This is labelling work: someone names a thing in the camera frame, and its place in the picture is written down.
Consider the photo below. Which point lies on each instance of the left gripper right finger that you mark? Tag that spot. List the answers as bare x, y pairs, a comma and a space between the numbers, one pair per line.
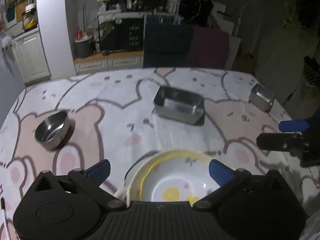
227, 179

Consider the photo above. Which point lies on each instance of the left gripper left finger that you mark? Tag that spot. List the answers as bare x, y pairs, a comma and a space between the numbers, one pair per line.
88, 182

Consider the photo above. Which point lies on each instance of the yellow rim floral bowl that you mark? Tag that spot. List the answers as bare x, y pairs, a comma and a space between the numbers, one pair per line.
177, 179

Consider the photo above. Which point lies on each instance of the round steel bowl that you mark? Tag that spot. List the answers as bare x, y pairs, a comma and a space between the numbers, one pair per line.
51, 132

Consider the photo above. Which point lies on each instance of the small square steel tray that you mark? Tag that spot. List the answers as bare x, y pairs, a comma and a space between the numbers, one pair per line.
262, 98

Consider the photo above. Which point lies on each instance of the large square steel tray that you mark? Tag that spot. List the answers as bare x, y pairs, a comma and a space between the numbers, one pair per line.
180, 105

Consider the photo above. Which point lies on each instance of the white ginkgo leaf bowl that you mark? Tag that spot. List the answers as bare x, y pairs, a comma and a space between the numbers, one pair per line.
135, 167

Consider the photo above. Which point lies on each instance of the cartoon bear tablecloth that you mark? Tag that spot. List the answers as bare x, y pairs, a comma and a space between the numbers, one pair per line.
112, 116

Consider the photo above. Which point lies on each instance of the low wooden drawer cabinet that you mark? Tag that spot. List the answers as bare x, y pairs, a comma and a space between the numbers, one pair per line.
112, 61

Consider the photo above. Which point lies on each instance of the grey trash bin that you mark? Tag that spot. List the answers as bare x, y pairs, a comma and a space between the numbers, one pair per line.
84, 47

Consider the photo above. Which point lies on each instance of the maroon chair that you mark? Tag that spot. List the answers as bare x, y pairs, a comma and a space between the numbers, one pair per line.
208, 49

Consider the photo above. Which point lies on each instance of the white kitchen cabinet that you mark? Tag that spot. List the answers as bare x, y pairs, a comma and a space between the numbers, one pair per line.
30, 57

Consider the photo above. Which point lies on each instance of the black letter board sign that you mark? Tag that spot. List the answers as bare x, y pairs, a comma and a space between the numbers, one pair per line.
122, 34

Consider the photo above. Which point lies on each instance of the dark blue chair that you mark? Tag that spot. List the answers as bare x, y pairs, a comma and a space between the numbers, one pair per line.
166, 45

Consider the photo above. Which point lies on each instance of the yellow pot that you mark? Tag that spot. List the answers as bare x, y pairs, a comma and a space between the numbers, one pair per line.
29, 22

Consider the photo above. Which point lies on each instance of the white storage shelf rack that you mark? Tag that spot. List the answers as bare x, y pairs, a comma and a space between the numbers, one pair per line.
109, 7

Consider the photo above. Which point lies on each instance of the black hanging jacket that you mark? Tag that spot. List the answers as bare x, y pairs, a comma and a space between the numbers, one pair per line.
195, 12

